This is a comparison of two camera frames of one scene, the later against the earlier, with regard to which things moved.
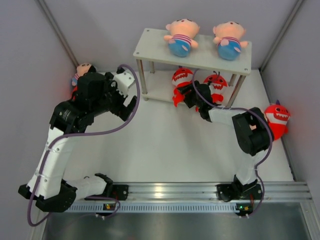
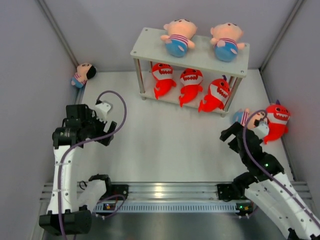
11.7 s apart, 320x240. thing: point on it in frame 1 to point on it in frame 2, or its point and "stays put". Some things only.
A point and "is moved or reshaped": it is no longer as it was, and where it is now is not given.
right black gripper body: [188, 92] to [238, 139]
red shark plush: [276, 116] stays put
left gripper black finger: [127, 111] to [107, 140]
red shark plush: [218, 82] to [192, 78]
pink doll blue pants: [182, 31] stays put
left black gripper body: [119, 107] to [100, 130]
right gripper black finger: [185, 89] to [232, 129]
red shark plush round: [181, 77] to [163, 73]
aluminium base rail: [275, 191] stays put
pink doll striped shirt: [228, 35] is moved or reshaped
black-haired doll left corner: [81, 69] stays put
